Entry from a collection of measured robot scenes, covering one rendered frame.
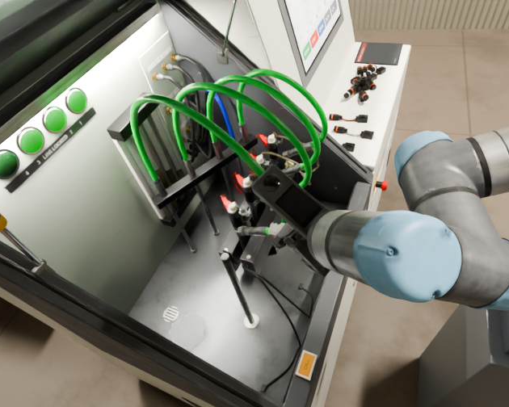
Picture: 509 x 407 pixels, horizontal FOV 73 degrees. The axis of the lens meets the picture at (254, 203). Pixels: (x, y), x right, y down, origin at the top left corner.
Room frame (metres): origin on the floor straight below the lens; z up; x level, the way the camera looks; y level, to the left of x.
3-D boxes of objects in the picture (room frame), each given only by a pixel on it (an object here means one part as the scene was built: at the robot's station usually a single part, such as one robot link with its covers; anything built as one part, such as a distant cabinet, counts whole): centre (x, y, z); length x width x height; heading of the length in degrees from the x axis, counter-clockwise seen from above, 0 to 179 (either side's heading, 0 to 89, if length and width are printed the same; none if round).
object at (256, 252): (0.61, -0.02, 0.91); 0.34 x 0.10 x 0.15; 146
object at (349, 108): (1.01, -0.46, 0.96); 0.70 x 0.22 x 0.03; 146
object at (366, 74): (1.04, -0.48, 1.01); 0.23 x 0.11 x 0.06; 146
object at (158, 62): (0.85, 0.14, 1.20); 0.13 x 0.03 x 0.31; 146
